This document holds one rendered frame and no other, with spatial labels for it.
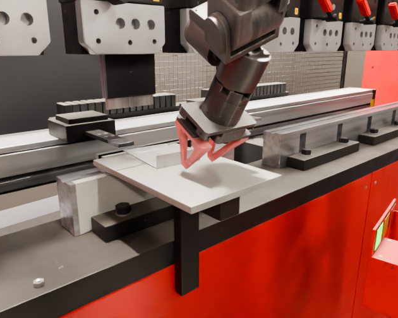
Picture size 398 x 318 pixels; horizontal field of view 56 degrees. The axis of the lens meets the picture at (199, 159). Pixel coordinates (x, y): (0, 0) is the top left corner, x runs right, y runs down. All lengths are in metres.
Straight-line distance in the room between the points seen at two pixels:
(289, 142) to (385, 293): 0.42
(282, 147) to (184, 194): 0.55
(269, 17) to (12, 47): 0.34
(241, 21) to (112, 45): 0.28
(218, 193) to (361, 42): 0.86
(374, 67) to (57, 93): 2.10
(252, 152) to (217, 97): 0.76
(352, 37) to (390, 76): 1.52
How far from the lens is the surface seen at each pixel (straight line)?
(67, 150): 0.92
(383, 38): 1.38
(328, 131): 1.19
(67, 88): 1.19
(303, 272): 1.03
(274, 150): 1.01
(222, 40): 0.42
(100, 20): 0.62
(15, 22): 0.58
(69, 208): 0.67
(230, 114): 0.51
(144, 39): 0.66
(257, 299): 0.90
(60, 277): 0.58
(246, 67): 0.47
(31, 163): 0.90
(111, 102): 0.68
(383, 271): 0.86
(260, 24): 0.43
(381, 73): 2.73
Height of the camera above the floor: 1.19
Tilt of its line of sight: 17 degrees down
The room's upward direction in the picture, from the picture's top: straight up
